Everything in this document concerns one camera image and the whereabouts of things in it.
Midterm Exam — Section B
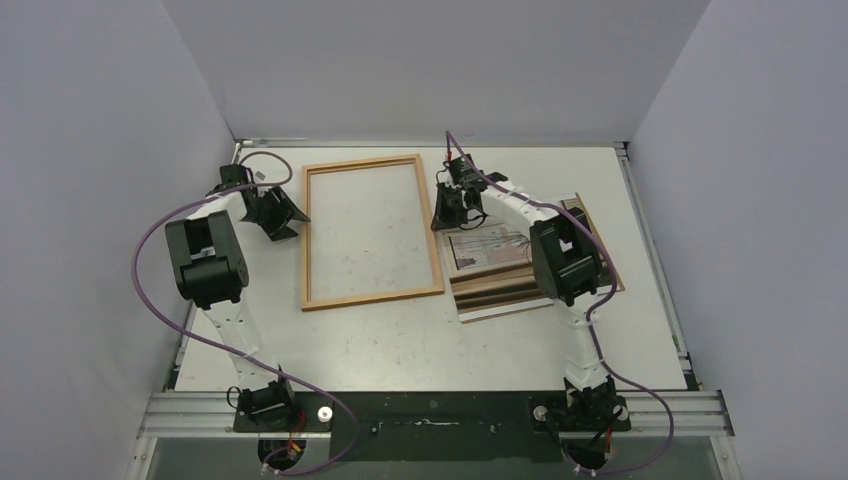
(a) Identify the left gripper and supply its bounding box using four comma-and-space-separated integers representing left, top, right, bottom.
242, 187, 309, 241

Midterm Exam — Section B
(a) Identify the wooden picture frame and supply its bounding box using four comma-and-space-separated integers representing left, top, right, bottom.
300, 153, 444, 312

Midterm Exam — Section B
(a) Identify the photo print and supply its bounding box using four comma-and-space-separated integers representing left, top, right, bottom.
438, 194, 624, 323

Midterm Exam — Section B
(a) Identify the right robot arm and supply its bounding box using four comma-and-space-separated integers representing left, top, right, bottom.
431, 156, 629, 433

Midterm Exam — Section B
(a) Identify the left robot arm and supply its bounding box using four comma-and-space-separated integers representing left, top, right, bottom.
164, 164, 311, 431

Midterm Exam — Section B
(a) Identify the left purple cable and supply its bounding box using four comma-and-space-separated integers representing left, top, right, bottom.
131, 150, 362, 478

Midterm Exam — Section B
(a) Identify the purple cable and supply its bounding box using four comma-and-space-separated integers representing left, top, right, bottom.
443, 130, 677, 478
131, 150, 362, 478

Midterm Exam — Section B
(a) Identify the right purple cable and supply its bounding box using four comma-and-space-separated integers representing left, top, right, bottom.
443, 130, 677, 478

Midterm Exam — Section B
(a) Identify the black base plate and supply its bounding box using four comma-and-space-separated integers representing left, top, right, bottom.
232, 390, 631, 470

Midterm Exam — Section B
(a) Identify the aluminium rail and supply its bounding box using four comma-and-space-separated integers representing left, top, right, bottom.
139, 390, 735, 438

